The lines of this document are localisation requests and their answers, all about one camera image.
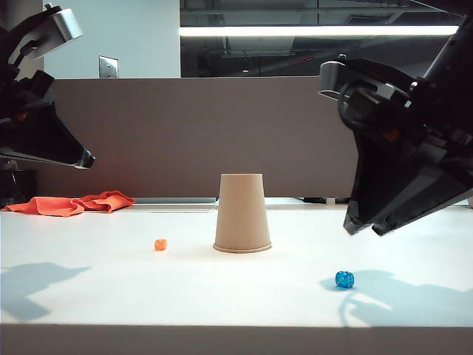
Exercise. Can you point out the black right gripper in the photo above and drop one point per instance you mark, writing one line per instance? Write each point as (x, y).
(436, 122)

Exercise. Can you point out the orange cloth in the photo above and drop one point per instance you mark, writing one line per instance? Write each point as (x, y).
(55, 206)

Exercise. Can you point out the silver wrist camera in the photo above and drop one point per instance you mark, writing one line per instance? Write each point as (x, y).
(63, 26)
(332, 79)

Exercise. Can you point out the brown paper cup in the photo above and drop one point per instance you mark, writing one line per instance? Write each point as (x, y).
(242, 214)

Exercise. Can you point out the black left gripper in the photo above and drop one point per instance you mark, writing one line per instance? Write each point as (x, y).
(26, 96)

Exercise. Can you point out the orange die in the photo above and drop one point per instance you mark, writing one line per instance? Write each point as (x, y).
(160, 245)

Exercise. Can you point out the metal wall plate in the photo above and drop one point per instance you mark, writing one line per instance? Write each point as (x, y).
(108, 67)

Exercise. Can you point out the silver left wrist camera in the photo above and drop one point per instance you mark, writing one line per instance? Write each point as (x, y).
(63, 26)

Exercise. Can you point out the white partition foot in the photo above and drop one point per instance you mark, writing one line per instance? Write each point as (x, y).
(331, 201)

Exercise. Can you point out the flat black object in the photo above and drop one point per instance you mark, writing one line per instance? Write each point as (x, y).
(314, 200)

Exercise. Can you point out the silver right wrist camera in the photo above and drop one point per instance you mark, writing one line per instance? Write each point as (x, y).
(332, 79)

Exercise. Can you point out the long ceiling light strip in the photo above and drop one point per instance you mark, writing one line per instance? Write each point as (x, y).
(295, 30)

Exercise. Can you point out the blue translucent die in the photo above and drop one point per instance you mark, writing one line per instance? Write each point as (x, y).
(344, 280)

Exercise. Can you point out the wide grey desk partition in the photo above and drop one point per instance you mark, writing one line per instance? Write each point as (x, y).
(184, 137)

